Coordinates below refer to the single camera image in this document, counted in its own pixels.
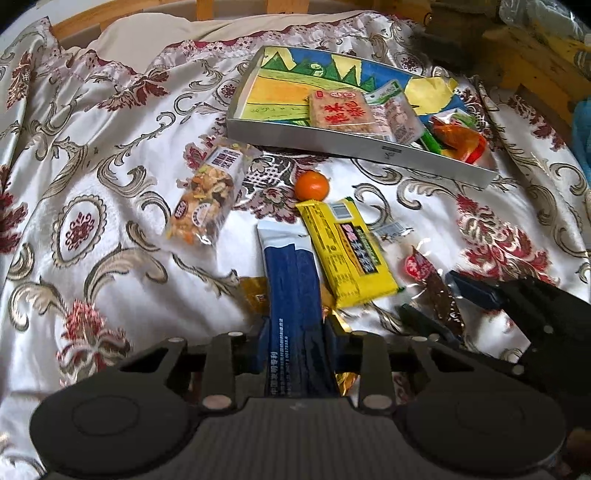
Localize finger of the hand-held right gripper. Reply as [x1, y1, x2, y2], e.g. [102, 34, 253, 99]
[445, 270, 506, 311]
[398, 304, 465, 348]

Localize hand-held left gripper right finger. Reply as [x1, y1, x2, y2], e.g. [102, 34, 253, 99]
[323, 318, 472, 414]

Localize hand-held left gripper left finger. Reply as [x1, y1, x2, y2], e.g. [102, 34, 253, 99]
[113, 323, 271, 414]

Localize dark date snack packet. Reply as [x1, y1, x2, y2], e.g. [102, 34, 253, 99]
[404, 247, 467, 337]

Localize gold foil wrapper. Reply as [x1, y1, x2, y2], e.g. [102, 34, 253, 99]
[240, 276, 361, 398]

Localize blue and white snack packet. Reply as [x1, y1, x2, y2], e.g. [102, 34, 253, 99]
[256, 219, 340, 398]

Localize yellow snack packet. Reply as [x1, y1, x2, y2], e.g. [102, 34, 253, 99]
[295, 198, 404, 309]

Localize small silver sachet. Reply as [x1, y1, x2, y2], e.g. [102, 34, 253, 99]
[374, 222, 416, 243]

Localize orange-red snack packet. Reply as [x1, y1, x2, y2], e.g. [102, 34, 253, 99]
[429, 110, 495, 166]

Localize small green snack packet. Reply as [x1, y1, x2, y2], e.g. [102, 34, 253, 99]
[418, 129, 455, 155]

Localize orange tangerine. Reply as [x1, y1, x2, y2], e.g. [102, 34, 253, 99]
[294, 171, 330, 202]

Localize mixed nut snack packet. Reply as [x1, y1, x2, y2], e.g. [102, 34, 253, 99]
[165, 143, 264, 245]

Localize pink rice cracker packet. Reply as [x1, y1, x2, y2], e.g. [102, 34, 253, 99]
[307, 88, 377, 139]

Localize grey tray with painted drawing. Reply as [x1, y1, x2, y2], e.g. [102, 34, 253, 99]
[226, 45, 500, 189]

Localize blue cloth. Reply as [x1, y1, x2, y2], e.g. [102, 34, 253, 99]
[571, 99, 591, 185]

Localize brown trousers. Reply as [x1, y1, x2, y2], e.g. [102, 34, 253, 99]
[416, 0, 504, 51]

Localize floral satin blanket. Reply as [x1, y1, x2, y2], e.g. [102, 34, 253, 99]
[0, 9, 591, 480]

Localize plastic bag of clothes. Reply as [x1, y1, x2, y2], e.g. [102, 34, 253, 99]
[499, 0, 591, 51]

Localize beige pillow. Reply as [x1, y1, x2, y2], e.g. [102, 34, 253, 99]
[60, 0, 416, 65]

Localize wooden bed frame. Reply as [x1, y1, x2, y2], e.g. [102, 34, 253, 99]
[48, 0, 578, 134]

